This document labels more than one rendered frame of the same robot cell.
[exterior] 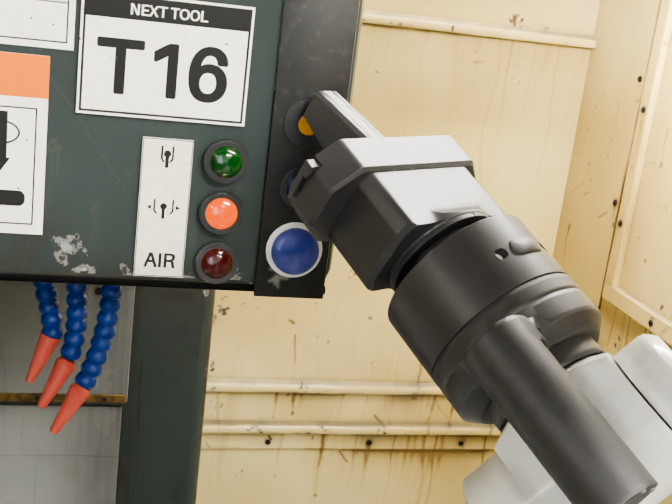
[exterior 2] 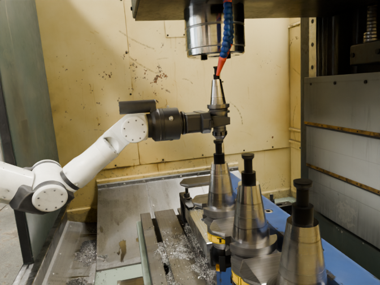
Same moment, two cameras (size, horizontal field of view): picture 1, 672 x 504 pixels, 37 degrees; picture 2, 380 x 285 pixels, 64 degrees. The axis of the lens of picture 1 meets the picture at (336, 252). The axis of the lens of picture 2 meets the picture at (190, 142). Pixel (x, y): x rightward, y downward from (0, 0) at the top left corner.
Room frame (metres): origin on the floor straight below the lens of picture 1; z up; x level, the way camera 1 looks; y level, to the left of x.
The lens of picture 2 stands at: (0.69, -0.49, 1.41)
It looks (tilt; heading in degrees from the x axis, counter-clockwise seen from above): 10 degrees down; 93
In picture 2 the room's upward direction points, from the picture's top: 4 degrees counter-clockwise
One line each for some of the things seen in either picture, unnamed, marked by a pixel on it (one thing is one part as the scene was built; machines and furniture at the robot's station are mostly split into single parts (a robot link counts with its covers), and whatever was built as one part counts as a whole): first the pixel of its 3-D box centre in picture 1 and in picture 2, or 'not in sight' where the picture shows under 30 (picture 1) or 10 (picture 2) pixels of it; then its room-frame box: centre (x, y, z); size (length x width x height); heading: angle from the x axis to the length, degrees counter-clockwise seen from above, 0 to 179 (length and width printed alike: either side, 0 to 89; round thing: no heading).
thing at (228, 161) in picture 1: (226, 161); not in sight; (0.60, 0.07, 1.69); 0.02 x 0.01 x 0.02; 105
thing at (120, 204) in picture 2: not in sight; (183, 215); (0.56, 1.01, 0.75); 0.89 x 0.67 x 0.26; 15
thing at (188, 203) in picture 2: not in sight; (187, 206); (0.62, 0.58, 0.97); 0.13 x 0.03 x 0.15; 105
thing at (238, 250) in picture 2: not in sight; (250, 245); (0.74, -0.14, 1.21); 0.06 x 0.06 x 0.03
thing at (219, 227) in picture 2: not in sight; (234, 226); (0.73, -0.09, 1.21); 0.07 x 0.05 x 0.01; 15
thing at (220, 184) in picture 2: not in sight; (220, 183); (0.72, -0.03, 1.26); 0.04 x 0.04 x 0.07
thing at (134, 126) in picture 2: not in sight; (142, 121); (0.53, 0.30, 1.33); 0.11 x 0.11 x 0.11; 15
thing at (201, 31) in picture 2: not in sight; (214, 33); (0.74, 0.36, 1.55); 0.16 x 0.16 x 0.12
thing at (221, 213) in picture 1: (221, 213); not in sight; (0.60, 0.07, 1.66); 0.02 x 0.01 x 0.02; 105
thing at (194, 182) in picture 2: not in sight; (196, 181); (0.67, 0.13, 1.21); 0.07 x 0.05 x 0.01; 15
